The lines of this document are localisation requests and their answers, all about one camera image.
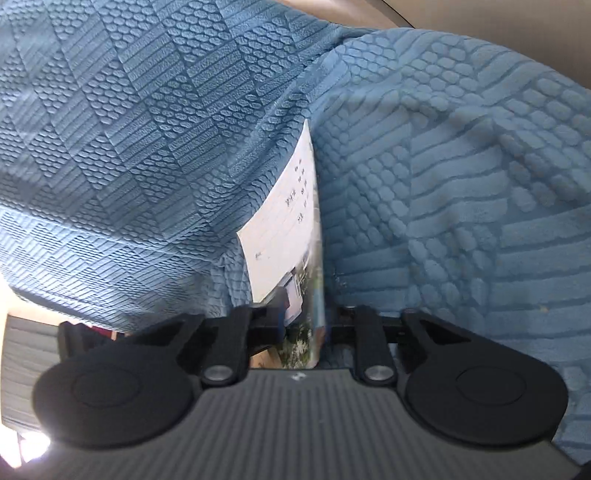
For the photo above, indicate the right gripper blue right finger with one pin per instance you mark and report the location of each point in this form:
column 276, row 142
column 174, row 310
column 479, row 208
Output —
column 357, row 341

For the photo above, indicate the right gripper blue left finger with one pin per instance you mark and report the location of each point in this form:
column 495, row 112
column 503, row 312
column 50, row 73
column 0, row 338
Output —
column 246, row 330

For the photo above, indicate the blue textured sofa cover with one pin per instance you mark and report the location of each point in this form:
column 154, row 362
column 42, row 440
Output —
column 137, row 137

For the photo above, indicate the photo cover notebook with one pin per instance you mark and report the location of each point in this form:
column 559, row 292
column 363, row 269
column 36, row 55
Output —
column 282, row 245

